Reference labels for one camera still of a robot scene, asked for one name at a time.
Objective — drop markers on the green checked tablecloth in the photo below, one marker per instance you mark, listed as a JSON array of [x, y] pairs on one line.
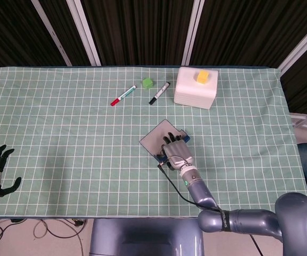
[[62, 133]]

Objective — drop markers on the blue-grey robot torso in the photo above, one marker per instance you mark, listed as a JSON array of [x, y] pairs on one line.
[[142, 237]]

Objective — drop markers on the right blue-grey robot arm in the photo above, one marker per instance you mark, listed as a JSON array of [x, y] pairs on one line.
[[249, 221]]

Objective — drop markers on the aluminium frame rail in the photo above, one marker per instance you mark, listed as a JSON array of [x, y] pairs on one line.
[[306, 121]]

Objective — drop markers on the black cap whiteboard marker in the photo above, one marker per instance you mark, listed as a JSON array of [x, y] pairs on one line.
[[159, 92]]

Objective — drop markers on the white frame post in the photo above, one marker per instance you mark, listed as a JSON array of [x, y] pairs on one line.
[[193, 32], [300, 49], [51, 33], [85, 33]]

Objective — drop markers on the yellow block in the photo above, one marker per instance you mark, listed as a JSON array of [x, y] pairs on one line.
[[202, 77]]

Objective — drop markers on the green cube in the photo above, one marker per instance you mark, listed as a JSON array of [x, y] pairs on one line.
[[147, 83]]

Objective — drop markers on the black pleated curtain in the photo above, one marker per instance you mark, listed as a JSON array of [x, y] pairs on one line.
[[142, 32]]

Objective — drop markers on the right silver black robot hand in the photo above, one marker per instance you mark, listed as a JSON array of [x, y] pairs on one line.
[[178, 154]]

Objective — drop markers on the blue whiteboard eraser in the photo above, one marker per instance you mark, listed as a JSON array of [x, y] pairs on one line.
[[153, 138]]

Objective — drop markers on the red cap whiteboard marker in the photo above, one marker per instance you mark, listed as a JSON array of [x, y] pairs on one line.
[[123, 95]]

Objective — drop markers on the white ribbed plastic box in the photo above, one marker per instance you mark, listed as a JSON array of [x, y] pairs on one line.
[[193, 93]]

